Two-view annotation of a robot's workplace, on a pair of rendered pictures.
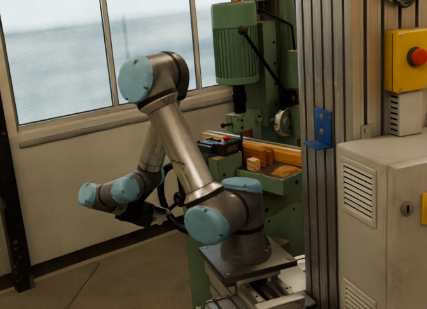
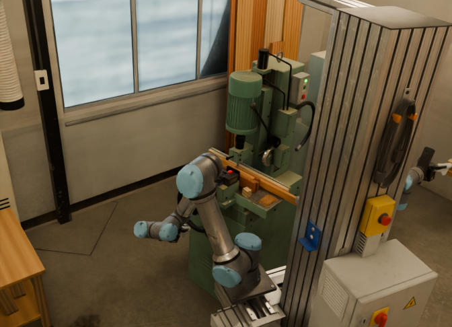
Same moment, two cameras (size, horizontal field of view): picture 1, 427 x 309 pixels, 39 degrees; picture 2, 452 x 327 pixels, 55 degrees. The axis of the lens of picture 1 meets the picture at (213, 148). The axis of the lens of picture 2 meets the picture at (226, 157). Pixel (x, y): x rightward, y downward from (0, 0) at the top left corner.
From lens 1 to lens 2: 74 cm
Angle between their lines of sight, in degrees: 16
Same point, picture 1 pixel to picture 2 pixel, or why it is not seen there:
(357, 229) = (327, 312)
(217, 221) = (235, 278)
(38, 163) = (78, 136)
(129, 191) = (171, 235)
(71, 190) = (101, 154)
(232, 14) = (245, 89)
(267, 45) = (265, 105)
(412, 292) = not seen: outside the picture
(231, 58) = (240, 117)
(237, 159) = (235, 186)
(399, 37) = (377, 209)
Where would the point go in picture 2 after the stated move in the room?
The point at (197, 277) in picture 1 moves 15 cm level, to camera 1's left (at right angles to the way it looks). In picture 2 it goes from (195, 243) to (172, 244)
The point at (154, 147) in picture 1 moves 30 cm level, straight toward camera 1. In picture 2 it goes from (190, 204) to (200, 251)
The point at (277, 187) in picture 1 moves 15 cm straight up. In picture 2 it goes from (262, 213) to (266, 190)
